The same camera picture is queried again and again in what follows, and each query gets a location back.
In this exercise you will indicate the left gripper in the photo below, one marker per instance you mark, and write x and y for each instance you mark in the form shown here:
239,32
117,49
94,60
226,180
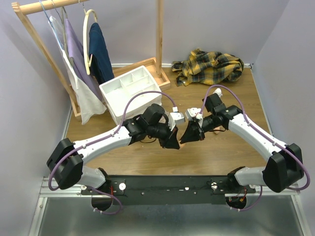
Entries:
168,135

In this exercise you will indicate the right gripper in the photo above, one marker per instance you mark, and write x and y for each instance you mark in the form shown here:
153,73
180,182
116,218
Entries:
194,132

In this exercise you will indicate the white drawer organizer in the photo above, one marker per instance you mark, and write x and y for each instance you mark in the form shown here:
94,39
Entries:
118,91

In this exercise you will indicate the tall white bottle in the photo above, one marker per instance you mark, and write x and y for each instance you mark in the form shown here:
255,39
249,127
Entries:
218,91

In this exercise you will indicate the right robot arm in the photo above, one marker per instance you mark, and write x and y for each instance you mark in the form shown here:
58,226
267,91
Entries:
283,162

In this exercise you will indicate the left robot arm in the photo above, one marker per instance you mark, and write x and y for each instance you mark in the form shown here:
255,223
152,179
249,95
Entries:
67,161

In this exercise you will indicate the yellow plaid shirt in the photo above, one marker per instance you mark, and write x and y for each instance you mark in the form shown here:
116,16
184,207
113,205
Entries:
209,68

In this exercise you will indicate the white hanging garment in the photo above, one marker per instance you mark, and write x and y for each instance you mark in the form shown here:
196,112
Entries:
88,103

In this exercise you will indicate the navy blue hanging garment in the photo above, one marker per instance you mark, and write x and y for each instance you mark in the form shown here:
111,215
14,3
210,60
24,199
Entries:
101,67

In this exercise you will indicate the cream wooden hanger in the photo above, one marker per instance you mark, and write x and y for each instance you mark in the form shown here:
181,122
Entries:
87,58

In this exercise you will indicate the lavender hanging garment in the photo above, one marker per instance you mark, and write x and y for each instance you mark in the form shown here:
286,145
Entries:
75,51

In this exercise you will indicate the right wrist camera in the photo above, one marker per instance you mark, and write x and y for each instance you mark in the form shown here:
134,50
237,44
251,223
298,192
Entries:
191,113

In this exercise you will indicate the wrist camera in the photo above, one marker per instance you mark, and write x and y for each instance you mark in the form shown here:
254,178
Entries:
175,118
191,113

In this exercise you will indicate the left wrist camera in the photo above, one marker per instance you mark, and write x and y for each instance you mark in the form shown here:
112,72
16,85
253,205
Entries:
175,118

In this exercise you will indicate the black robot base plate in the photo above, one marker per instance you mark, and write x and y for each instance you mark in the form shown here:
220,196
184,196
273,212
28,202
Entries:
171,190

